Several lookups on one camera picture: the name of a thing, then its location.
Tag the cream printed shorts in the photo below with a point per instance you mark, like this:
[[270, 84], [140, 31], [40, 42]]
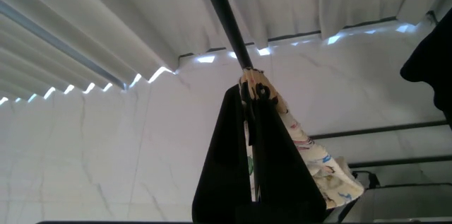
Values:
[[318, 160]]

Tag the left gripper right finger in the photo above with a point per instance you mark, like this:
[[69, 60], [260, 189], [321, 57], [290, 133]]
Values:
[[282, 181]]

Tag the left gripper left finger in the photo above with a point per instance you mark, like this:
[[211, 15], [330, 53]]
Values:
[[222, 174]]

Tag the black clothes rack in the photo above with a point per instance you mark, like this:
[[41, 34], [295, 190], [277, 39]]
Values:
[[226, 15]]

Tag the white curtain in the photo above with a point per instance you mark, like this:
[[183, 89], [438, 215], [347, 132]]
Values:
[[141, 15]]

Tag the black T-shirt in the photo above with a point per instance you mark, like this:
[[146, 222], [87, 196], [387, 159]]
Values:
[[431, 61]]

